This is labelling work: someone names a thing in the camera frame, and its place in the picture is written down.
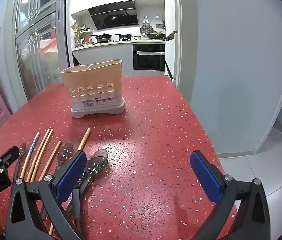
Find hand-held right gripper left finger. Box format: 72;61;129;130
5;151;88;240

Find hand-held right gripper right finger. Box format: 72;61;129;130
190;150;272;240

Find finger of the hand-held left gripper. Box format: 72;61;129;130
0;146;20;178

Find blue patterned chopstick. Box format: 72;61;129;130
19;132;41;179

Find yellow floral chopstick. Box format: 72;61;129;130
77;128;91;153

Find beige utensil holder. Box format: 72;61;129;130
61;59;126;118

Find glass sliding door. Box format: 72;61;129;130
12;0;70;101

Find black built-in oven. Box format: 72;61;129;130
132;43;166;71

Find seasoning bottles on counter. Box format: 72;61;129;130
74;23;94;47

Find black wok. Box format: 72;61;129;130
90;33;113;43

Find black frying pan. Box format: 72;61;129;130
114;33;133;41

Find wok with food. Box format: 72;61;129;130
146;31;166;40

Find round metal strainer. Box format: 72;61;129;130
140;24;153;36

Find black range hood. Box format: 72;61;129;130
88;4;139;30

